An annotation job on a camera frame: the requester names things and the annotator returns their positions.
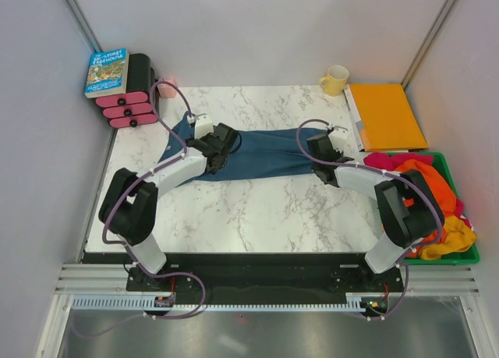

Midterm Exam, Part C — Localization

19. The blue t shirt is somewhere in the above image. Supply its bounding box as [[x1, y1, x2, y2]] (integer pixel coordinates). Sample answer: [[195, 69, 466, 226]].
[[158, 112, 323, 182]]

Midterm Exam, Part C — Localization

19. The small pink box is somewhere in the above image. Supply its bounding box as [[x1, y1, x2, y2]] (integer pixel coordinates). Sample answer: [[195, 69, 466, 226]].
[[157, 77, 177, 99]]

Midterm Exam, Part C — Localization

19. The green plastic bin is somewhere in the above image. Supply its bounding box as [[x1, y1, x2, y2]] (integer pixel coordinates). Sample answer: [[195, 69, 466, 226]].
[[364, 151, 480, 265]]

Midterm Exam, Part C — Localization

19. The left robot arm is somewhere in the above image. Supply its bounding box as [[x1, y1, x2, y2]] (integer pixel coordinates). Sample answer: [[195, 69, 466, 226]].
[[98, 123, 242, 290]]

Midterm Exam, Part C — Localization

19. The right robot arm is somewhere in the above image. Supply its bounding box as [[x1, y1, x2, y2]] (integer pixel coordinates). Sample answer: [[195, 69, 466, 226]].
[[306, 134, 444, 291]]

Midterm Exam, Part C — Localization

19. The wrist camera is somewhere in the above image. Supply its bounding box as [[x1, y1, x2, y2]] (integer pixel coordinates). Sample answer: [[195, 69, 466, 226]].
[[327, 126, 349, 147], [187, 114, 214, 140]]

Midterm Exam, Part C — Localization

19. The orange folder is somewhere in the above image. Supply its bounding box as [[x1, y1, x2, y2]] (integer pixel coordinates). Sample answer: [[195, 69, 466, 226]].
[[349, 83, 428, 152]]

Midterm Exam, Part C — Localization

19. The blue treehouse book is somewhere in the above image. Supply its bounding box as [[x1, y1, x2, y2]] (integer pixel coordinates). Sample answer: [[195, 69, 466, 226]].
[[85, 48, 129, 99]]

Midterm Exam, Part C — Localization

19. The yellow mug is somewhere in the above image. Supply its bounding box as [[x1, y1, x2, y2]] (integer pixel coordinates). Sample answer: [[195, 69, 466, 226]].
[[319, 66, 349, 97]]

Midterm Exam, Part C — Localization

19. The white board under folder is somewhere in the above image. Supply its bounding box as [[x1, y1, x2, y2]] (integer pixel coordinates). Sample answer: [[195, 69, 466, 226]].
[[343, 84, 368, 151]]

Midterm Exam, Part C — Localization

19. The magenta t shirt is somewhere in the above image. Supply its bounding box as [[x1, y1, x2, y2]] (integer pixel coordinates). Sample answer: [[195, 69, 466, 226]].
[[364, 152, 464, 217]]

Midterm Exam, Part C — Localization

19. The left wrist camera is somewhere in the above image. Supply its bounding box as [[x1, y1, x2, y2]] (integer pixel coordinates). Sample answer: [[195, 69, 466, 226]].
[[187, 114, 214, 140]]

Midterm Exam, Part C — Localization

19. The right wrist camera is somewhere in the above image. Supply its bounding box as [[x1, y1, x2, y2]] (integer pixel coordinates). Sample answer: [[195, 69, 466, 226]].
[[327, 126, 349, 147]]

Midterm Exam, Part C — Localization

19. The yellow t shirt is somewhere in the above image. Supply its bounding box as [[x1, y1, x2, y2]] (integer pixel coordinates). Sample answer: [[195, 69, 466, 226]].
[[416, 215, 477, 261]]

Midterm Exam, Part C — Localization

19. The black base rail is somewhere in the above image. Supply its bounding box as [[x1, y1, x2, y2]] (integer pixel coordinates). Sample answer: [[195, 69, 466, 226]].
[[126, 253, 403, 304]]

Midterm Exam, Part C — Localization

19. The white slotted cable duct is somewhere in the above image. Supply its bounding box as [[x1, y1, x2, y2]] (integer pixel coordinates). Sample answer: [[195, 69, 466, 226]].
[[70, 293, 367, 313]]

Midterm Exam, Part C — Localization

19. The black pink organizer rack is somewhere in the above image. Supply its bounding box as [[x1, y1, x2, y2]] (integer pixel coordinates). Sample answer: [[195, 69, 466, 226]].
[[94, 53, 159, 129]]

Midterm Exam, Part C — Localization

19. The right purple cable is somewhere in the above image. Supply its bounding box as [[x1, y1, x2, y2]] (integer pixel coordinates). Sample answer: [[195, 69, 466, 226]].
[[296, 119, 446, 322]]

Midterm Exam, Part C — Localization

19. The orange t shirt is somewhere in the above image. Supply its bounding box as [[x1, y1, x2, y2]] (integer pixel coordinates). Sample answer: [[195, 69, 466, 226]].
[[393, 158, 457, 244]]

